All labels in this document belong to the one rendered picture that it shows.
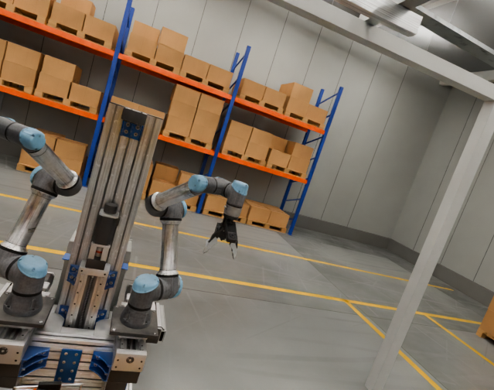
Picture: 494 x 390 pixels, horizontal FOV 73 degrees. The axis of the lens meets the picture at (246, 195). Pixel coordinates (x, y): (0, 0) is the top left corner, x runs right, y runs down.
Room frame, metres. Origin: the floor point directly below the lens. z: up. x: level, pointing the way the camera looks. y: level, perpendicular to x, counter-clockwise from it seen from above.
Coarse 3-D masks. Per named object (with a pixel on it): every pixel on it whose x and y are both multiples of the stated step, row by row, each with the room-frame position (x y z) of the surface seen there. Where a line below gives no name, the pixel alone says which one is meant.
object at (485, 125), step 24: (480, 120) 3.27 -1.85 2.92; (480, 144) 3.21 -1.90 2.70; (456, 168) 3.31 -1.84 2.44; (456, 192) 3.20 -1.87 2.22; (456, 216) 3.23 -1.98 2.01; (432, 240) 3.24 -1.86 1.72; (432, 264) 3.22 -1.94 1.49; (408, 288) 3.28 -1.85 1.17; (408, 312) 3.21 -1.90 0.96; (384, 360) 3.21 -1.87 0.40; (384, 384) 3.23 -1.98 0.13
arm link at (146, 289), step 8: (136, 280) 1.52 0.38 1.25; (144, 280) 1.53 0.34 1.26; (152, 280) 1.54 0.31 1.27; (160, 280) 1.59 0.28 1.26; (136, 288) 1.50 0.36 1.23; (144, 288) 1.49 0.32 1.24; (152, 288) 1.51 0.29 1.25; (160, 288) 1.56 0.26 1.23; (136, 296) 1.49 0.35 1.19; (144, 296) 1.49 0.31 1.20; (152, 296) 1.52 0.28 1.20; (160, 296) 1.56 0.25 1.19; (136, 304) 1.49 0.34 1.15; (144, 304) 1.50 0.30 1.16
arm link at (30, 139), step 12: (12, 132) 1.17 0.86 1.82; (24, 132) 1.17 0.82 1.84; (36, 132) 1.18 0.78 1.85; (24, 144) 1.17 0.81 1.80; (36, 144) 1.19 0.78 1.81; (36, 156) 1.24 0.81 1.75; (48, 156) 1.28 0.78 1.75; (48, 168) 1.31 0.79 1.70; (60, 168) 1.36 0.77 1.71; (60, 180) 1.40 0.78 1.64; (72, 180) 1.44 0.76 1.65; (60, 192) 1.48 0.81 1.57; (72, 192) 1.47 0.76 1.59
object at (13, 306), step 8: (8, 296) 1.34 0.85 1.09; (16, 296) 1.32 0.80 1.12; (24, 296) 1.32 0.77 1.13; (32, 296) 1.34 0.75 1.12; (40, 296) 1.38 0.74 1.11; (8, 304) 1.32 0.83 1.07; (16, 304) 1.31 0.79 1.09; (24, 304) 1.32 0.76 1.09; (32, 304) 1.35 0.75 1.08; (40, 304) 1.38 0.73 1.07; (8, 312) 1.30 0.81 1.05; (16, 312) 1.30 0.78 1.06; (24, 312) 1.31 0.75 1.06; (32, 312) 1.34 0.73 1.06
